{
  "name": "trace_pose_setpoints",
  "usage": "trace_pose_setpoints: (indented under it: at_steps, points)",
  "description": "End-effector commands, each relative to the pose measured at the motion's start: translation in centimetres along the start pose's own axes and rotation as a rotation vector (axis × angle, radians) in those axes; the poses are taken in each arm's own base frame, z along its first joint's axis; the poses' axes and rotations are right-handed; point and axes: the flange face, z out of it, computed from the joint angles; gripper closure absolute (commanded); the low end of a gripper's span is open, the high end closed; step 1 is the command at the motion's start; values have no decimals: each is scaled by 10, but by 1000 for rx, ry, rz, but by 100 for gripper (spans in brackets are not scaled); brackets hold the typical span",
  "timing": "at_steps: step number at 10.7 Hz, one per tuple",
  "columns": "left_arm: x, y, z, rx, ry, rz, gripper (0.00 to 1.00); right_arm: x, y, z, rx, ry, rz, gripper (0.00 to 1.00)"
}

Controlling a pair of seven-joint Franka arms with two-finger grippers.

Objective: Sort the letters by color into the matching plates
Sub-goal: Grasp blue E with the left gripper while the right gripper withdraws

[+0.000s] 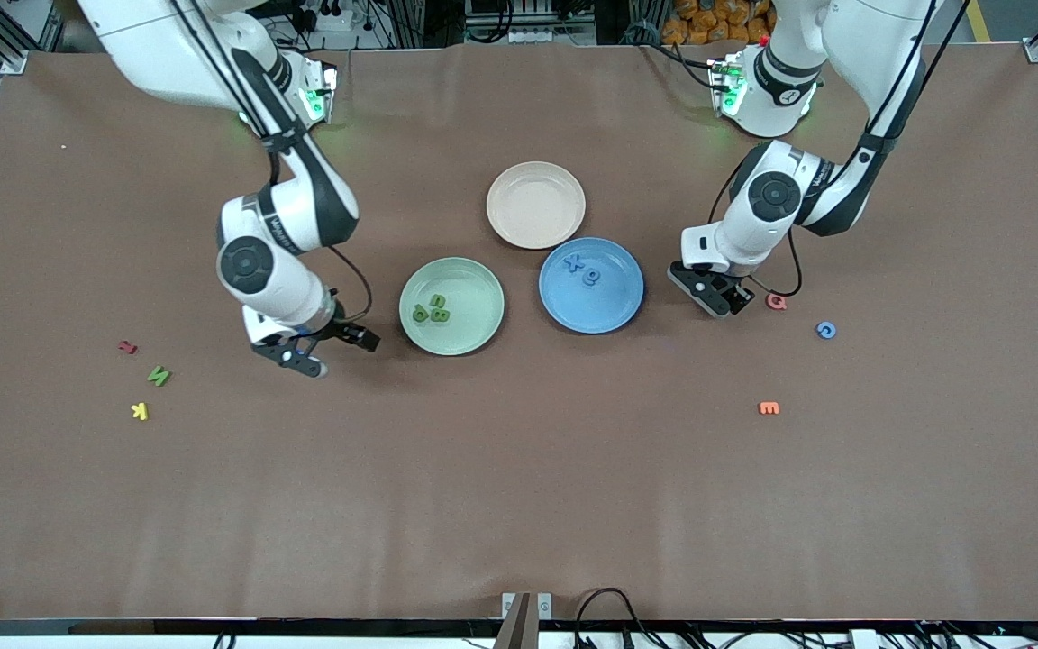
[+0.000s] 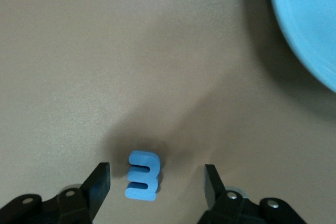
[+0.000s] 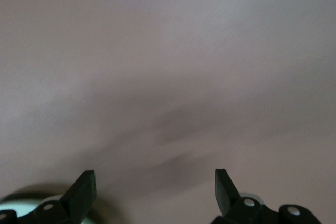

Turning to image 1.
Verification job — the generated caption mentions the blue round plate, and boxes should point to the blue round plate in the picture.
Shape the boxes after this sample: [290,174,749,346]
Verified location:
[538,236,645,335]

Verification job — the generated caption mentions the brown table cover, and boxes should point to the brown table cover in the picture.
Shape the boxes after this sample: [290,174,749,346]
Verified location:
[0,43,1038,623]

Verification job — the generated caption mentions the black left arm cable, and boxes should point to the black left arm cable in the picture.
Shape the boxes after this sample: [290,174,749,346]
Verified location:
[706,0,972,314]

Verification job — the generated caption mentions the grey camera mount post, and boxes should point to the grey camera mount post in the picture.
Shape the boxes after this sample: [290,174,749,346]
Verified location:
[492,590,554,649]

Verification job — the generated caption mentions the green round plate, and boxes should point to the green round plate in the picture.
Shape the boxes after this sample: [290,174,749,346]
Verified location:
[398,257,506,357]

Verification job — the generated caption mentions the beige round plate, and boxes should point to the beige round plate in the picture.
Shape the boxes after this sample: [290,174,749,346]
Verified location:
[486,160,587,251]

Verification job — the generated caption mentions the black table edge strip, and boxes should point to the black table edge strip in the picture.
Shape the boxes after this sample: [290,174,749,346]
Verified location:
[0,618,1038,637]

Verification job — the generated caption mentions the bag of orange fruit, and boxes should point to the bag of orange fruit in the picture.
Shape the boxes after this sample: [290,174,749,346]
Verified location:
[661,0,777,46]

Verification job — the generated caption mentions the black looped cable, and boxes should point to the black looped cable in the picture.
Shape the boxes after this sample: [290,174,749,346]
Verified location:
[573,587,664,649]

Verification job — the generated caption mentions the white power strip with plugs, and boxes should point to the white power strip with plugs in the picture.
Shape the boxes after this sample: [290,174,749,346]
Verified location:
[289,0,356,32]

